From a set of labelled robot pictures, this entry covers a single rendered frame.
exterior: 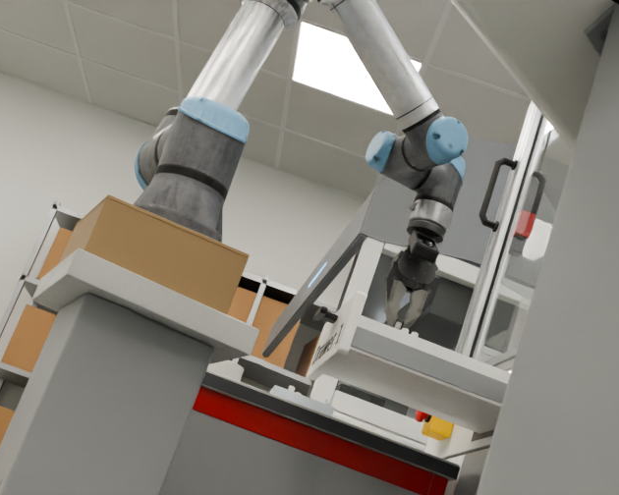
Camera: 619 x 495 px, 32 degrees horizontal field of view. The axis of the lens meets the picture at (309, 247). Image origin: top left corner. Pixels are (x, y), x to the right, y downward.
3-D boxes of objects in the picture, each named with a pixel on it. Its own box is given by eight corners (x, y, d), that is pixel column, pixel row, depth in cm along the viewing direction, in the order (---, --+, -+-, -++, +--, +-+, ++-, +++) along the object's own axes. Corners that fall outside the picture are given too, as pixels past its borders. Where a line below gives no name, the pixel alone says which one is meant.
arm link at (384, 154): (400, 118, 191) (449, 145, 195) (369, 133, 201) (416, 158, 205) (387, 156, 189) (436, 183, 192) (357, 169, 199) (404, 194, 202)
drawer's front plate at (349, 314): (337, 351, 171) (358, 289, 175) (306, 378, 199) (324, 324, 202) (347, 355, 171) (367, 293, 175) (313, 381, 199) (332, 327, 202)
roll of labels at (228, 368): (220, 387, 205) (227, 368, 206) (244, 391, 200) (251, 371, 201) (195, 374, 200) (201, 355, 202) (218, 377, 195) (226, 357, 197)
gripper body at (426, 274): (420, 301, 200) (437, 243, 204) (432, 290, 192) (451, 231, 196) (381, 286, 200) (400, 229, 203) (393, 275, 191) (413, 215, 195)
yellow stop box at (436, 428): (426, 429, 216) (437, 396, 218) (417, 433, 222) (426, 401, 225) (450, 438, 216) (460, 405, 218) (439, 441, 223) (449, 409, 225)
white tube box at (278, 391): (268, 403, 203) (274, 384, 204) (263, 409, 211) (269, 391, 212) (328, 425, 203) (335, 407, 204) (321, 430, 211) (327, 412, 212)
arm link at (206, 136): (169, 157, 157) (199, 78, 161) (141, 176, 169) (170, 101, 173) (240, 190, 162) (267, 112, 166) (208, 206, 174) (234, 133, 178)
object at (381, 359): (348, 348, 174) (360, 313, 175) (318, 372, 198) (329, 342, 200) (571, 433, 176) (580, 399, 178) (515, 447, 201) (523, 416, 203)
